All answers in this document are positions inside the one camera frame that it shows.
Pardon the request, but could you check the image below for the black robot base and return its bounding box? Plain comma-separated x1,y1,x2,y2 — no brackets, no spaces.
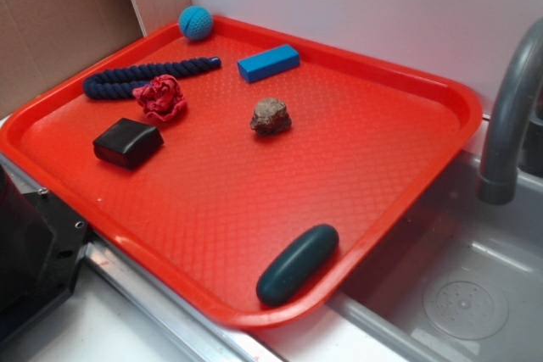
1,170,88,339

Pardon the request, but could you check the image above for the brown rock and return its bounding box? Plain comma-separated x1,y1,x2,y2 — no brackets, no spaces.
250,97,292,137

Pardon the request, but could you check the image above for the red plastic tray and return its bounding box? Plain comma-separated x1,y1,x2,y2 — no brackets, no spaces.
1,17,483,329

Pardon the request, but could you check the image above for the blue rectangular block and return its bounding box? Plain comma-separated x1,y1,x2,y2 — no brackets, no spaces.
237,45,300,83

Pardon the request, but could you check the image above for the dark green oblong capsule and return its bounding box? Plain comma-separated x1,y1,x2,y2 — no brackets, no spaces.
255,224,339,307

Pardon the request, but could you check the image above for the red crumpled cloth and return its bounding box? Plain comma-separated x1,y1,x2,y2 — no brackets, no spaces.
132,75,188,122

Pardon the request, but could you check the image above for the black rounded block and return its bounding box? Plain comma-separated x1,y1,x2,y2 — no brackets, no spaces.
92,118,165,170

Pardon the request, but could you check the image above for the blue crocheted ball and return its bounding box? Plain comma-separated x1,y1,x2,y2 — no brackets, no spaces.
178,6,214,41

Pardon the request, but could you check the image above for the grey plastic sink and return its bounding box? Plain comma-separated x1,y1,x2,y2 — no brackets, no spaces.
328,128,542,361

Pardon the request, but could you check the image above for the grey plastic faucet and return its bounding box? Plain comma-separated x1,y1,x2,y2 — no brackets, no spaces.
477,19,542,205

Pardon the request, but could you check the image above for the brown cardboard panel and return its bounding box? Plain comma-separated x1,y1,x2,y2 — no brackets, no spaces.
1,0,142,117

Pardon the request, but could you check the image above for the navy blue rope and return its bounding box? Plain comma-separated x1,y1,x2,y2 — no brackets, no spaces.
81,55,222,102

